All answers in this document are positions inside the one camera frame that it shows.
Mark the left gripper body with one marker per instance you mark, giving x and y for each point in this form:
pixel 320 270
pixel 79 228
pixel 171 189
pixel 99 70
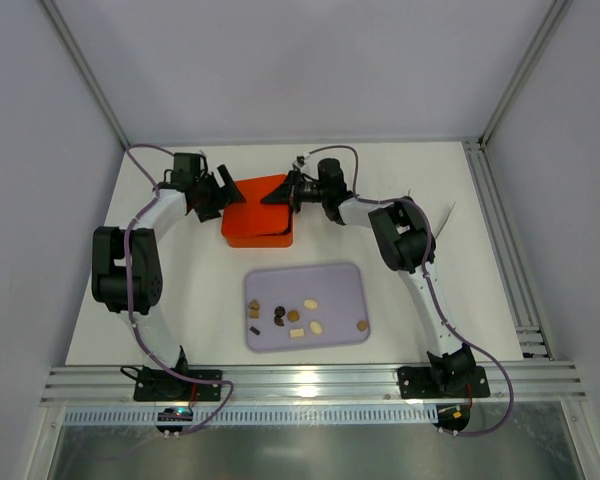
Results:
pixel 208 195

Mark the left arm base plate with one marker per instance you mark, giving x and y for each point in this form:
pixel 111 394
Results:
pixel 159 386

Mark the lavender plastic tray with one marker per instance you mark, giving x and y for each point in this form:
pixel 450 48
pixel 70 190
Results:
pixel 338 290

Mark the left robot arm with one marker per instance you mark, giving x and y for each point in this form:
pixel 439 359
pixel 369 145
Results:
pixel 126 273

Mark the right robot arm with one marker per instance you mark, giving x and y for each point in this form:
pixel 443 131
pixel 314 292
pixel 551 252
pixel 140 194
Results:
pixel 406 244

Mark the orange chocolate tin box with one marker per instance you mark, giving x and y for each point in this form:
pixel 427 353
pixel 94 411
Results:
pixel 238 237

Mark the white swirl chocolate lower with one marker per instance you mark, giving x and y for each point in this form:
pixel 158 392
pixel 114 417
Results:
pixel 316 328

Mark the tan ridged square chocolate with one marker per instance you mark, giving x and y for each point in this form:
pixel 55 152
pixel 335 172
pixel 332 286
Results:
pixel 293 316

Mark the orange tin lid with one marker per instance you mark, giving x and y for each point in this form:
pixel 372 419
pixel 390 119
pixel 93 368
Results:
pixel 251 212

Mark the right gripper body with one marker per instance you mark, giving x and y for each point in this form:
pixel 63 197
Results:
pixel 294 189

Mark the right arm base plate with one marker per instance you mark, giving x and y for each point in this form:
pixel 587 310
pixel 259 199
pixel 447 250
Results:
pixel 418 383

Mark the metal serving tongs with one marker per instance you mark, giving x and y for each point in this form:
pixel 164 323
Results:
pixel 438 207

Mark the slotted cable duct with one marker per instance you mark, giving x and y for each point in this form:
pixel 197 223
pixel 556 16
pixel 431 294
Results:
pixel 252 415

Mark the aluminium frame rail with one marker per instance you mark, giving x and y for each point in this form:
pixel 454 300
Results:
pixel 532 380

